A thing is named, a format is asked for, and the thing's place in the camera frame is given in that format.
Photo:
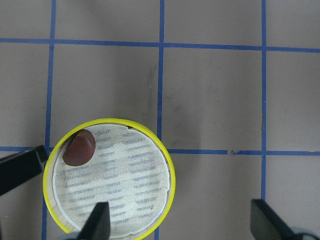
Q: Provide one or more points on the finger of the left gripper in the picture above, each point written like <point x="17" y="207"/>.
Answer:
<point x="18" y="168"/>

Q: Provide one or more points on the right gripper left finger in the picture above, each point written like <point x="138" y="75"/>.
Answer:
<point x="96" y="227"/>

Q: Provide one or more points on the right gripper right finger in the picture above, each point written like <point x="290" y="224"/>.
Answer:
<point x="265" y="224"/>

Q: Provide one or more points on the dark red bun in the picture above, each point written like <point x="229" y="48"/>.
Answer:
<point x="80" y="150"/>

